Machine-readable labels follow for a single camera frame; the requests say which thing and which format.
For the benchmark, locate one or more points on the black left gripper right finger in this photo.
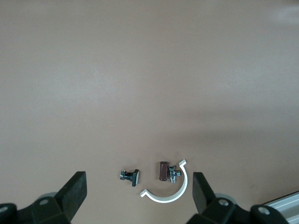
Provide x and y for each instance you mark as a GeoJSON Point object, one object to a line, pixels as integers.
{"type": "Point", "coordinates": [203, 193]}

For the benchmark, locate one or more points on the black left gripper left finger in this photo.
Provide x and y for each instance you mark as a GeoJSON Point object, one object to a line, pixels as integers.
{"type": "Point", "coordinates": [72, 193]}

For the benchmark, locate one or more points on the black square push button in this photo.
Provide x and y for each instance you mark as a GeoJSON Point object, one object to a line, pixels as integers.
{"type": "Point", "coordinates": [130, 177]}

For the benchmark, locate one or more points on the white semicircular pipe clamp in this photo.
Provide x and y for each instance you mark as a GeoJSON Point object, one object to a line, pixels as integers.
{"type": "Point", "coordinates": [181, 191]}

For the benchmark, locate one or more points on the aluminium table edge rail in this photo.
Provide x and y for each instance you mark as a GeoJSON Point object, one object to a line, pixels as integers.
{"type": "Point", "coordinates": [287, 203]}

